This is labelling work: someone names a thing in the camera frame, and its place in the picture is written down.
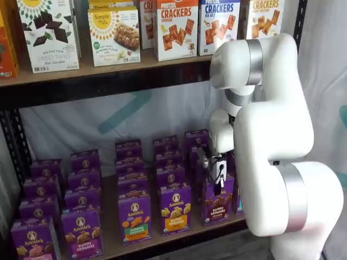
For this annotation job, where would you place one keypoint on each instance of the Annie's box with green patch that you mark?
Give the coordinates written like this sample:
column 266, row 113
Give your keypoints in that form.
column 132, row 184
column 130, row 166
column 128, row 149
column 134, row 216

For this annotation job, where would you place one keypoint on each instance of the Simple Mills almond bars box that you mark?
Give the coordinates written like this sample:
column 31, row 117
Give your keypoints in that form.
column 114, row 48
column 111, row 4

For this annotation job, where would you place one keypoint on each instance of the orange snack box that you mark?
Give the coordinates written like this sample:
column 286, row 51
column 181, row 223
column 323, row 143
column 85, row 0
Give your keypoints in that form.
column 8, row 40

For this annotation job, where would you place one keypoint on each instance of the Annie's box with orange patch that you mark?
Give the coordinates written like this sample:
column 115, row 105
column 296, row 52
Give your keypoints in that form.
column 175, row 211
column 170, row 177
column 168, row 159
column 165, row 143

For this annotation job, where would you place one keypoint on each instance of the white fabric curtain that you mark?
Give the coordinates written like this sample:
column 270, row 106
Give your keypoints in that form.
column 325, row 81

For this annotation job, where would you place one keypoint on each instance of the white sheet with teal stripe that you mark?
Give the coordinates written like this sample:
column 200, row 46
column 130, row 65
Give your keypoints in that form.
column 81, row 122

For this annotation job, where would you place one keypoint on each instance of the yellow pretzel crackers box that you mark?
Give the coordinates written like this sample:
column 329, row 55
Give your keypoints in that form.
column 264, row 24

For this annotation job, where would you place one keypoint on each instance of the blue pretzel crackers box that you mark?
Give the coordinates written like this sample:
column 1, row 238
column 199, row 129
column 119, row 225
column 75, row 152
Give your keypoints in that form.
column 217, row 16

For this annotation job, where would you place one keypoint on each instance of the brown wooden shelf board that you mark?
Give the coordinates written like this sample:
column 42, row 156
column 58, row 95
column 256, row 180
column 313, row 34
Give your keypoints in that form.
column 108, row 71

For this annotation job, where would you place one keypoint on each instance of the Annie's box with teal patch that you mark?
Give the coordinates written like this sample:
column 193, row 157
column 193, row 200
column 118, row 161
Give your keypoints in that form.
column 238, row 203

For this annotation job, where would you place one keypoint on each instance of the Annie's box with magenta patch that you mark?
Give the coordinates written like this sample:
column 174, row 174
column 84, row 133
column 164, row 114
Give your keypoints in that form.
column 81, row 238
column 81, row 200
column 85, row 162
column 84, row 181

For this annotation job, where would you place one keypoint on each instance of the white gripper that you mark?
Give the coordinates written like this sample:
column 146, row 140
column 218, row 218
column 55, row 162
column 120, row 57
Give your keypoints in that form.
column 213, row 169

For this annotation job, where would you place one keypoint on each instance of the Annie's box with pink patch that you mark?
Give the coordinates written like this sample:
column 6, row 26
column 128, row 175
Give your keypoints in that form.
column 33, row 243
column 38, row 211
column 46, row 170
column 40, row 189

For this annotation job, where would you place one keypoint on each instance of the Annie's box with brown patch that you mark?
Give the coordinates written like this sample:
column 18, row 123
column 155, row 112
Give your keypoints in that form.
column 193, row 157
column 195, row 138
column 217, row 208

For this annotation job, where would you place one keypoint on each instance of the orange cheddar pretzel crackers box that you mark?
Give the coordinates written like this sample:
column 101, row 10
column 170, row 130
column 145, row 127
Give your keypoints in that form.
column 147, row 27
column 176, row 48

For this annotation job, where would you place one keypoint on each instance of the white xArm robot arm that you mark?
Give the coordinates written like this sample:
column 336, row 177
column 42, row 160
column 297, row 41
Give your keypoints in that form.
column 271, row 135

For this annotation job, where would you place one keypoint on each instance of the black metal shelf frame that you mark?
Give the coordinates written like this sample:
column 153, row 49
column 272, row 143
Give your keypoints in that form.
column 81, row 92

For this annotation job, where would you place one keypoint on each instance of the Sweet Thins mint chocolate box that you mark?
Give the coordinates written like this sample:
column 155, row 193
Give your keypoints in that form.
column 48, row 54

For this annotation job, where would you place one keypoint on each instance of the brown cardboard shelf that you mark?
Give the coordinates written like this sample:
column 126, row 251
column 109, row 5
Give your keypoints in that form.
column 108, row 216

